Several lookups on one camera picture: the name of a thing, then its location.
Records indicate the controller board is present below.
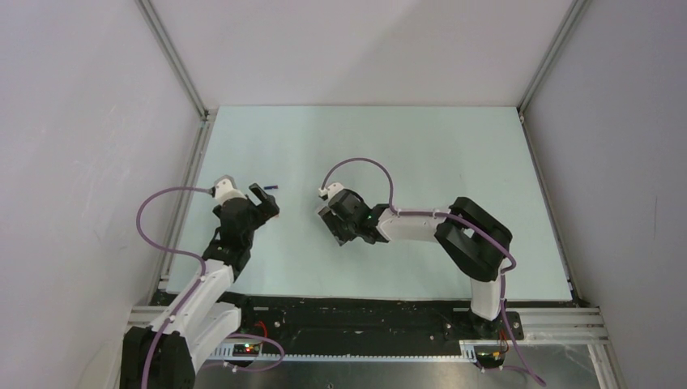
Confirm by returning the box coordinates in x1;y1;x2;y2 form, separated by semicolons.
475;352;505;370
232;343;262;359

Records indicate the grey slotted cable duct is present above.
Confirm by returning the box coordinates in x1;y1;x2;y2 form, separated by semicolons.
207;343;476;363

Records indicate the aluminium frame profile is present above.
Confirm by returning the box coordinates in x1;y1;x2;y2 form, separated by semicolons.
517;0;624;389
135;0;216;303

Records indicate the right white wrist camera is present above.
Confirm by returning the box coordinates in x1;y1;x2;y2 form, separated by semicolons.
318;182;345;200

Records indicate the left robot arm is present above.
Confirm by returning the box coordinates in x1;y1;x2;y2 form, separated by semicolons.
119;176;279;388

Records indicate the right aluminium frame profile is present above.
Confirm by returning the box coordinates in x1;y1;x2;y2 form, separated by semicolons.
517;0;624;389

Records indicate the left controller board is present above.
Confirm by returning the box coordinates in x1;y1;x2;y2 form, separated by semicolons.
232;343;262;359

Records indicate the left aluminium frame profile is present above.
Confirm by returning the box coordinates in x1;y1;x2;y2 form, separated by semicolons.
135;0;216;303

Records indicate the right controller board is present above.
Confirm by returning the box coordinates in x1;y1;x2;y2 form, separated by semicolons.
475;352;505;370

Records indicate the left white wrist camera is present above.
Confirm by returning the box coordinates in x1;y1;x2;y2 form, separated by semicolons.
210;175;245;205

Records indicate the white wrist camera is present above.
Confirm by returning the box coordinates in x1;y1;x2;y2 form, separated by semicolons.
210;175;245;205
318;182;345;200

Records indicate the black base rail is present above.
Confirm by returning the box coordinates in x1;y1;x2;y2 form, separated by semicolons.
220;292;524;356

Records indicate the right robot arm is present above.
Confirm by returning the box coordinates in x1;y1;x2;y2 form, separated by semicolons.
318;183;513;339

